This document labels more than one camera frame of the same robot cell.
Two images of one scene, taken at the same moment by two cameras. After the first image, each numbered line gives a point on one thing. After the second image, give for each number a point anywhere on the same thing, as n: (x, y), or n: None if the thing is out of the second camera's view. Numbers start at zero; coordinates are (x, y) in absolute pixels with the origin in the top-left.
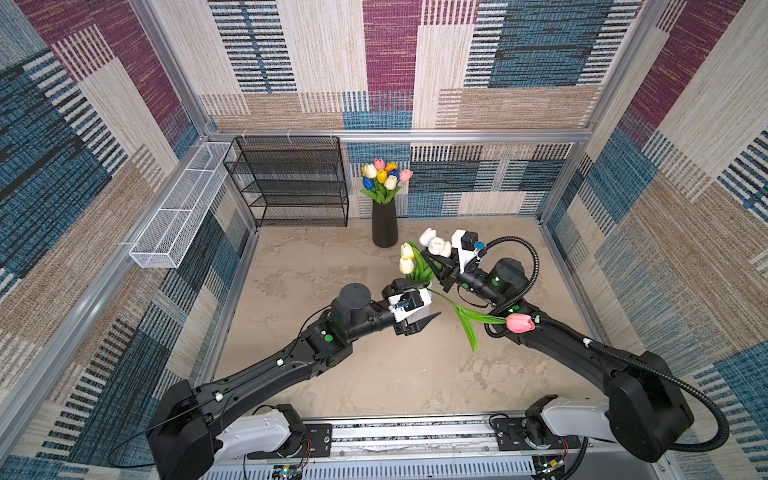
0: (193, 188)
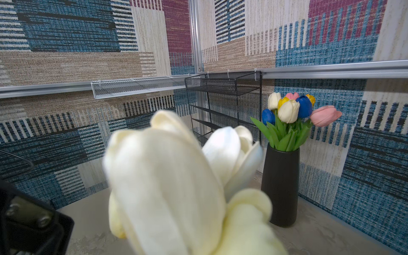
0: (103, 88)
